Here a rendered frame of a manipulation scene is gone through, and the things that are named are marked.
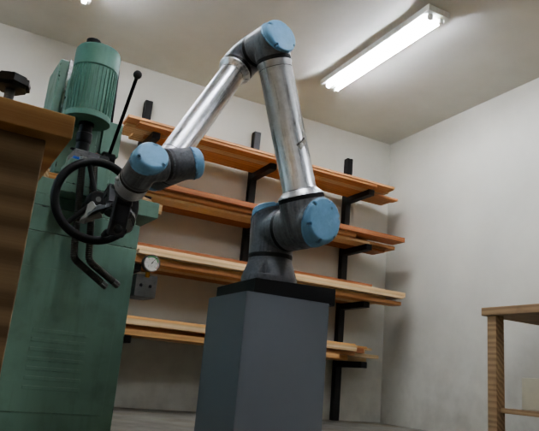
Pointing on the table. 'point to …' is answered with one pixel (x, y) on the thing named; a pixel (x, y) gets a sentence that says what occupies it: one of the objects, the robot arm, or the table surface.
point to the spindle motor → (93, 85)
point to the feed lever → (122, 117)
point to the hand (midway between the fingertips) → (103, 229)
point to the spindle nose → (84, 135)
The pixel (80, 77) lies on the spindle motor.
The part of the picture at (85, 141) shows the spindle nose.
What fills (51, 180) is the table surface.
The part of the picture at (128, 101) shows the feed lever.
